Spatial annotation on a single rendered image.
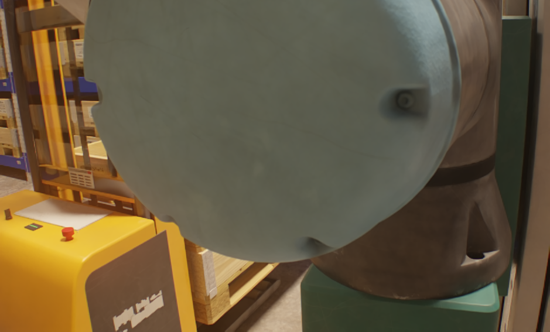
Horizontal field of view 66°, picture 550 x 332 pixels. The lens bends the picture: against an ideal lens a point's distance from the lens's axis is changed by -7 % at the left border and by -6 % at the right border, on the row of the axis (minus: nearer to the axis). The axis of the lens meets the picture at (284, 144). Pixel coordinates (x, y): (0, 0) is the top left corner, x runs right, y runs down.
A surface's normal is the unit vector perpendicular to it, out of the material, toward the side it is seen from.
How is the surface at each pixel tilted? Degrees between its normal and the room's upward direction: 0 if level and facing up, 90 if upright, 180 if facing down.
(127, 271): 90
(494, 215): 70
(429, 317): 90
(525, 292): 90
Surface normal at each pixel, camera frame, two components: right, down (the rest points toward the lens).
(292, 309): -0.05, -0.97
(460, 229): 0.20, -0.11
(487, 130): 0.61, 0.17
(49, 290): -0.47, -0.04
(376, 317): -0.33, 0.25
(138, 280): 0.88, 0.07
